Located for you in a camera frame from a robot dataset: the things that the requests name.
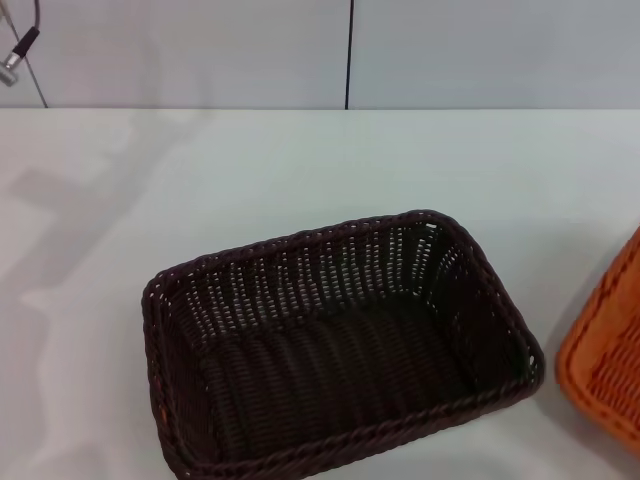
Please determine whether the dark brown woven basket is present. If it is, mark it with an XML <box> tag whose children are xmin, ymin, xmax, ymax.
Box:
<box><xmin>140</xmin><ymin>209</ymin><xmax>545</xmax><ymax>480</ymax></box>

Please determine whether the orange woven basket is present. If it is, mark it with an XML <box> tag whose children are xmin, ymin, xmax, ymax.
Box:
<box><xmin>555</xmin><ymin>224</ymin><xmax>640</xmax><ymax>458</ymax></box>

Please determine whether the black cable with metal connector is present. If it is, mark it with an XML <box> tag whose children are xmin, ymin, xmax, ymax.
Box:
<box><xmin>0</xmin><ymin>0</ymin><xmax>42</xmax><ymax>88</ymax></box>

